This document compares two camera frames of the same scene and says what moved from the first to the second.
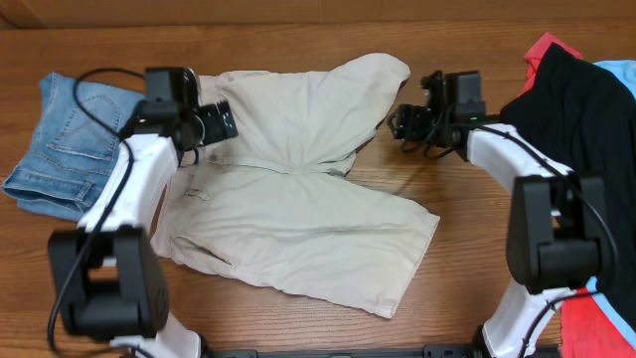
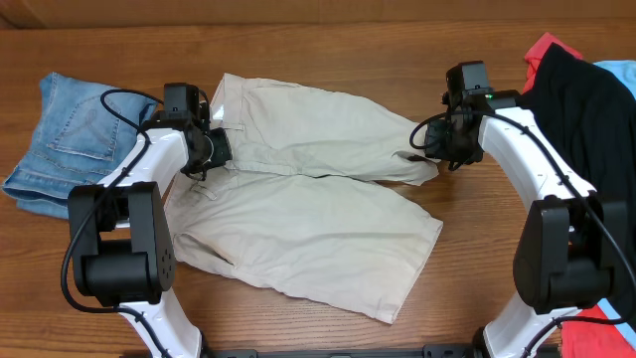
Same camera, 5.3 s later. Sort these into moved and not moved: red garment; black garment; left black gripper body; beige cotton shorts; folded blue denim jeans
Moved: left black gripper body; beige cotton shorts
Not moved: folded blue denim jeans; black garment; red garment
